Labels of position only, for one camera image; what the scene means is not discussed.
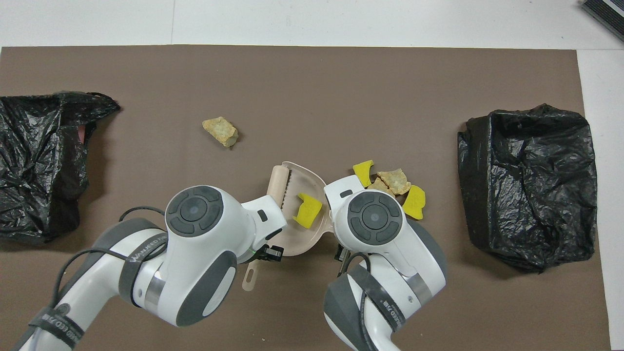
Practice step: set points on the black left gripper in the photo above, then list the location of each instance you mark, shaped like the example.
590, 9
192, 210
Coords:
270, 253

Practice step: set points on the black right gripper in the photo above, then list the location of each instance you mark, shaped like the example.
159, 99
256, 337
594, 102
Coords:
342, 254

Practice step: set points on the beige plastic dustpan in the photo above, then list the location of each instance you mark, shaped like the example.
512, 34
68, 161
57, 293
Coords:
304, 239

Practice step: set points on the yellow sponge piece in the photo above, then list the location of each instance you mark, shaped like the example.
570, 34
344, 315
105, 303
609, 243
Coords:
362, 173
307, 212
414, 202

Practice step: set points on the beige hand brush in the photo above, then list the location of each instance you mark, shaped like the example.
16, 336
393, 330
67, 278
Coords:
279, 185

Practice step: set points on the pale beige foam chunk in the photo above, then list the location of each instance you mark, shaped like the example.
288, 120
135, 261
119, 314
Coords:
220, 130
396, 180
378, 185

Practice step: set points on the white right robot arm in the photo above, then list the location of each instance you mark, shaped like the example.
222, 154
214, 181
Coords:
380, 219

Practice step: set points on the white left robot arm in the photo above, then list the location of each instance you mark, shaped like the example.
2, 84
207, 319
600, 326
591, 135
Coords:
204, 253

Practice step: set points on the bin lined with black bag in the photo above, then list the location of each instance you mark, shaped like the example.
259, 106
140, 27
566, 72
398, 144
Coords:
44, 170
526, 185

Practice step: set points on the brown table mat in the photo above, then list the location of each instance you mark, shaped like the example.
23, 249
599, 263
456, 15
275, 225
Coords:
390, 73

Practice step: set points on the dark ribbed box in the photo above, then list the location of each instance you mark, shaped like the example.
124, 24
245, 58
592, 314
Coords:
607, 12

